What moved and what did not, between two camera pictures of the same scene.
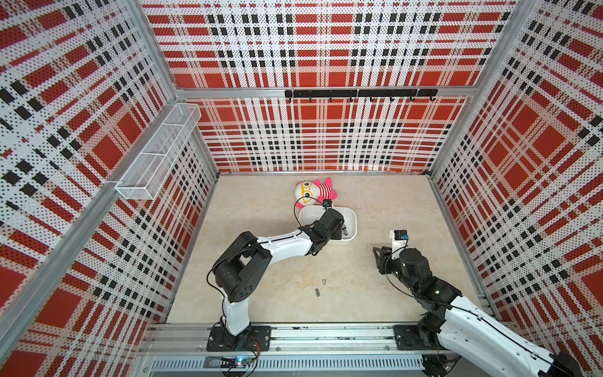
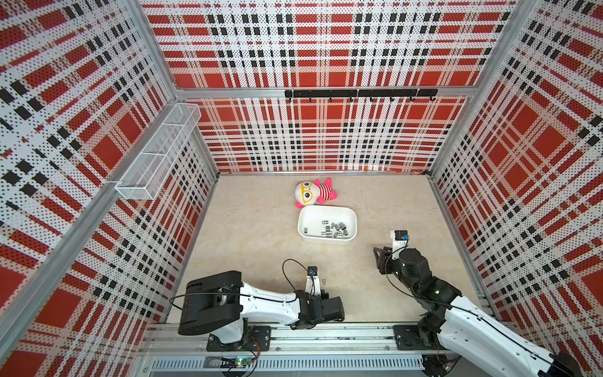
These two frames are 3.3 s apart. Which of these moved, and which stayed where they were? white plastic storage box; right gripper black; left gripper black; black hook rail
Moved: left gripper black
Stayed: right gripper black; black hook rail; white plastic storage box
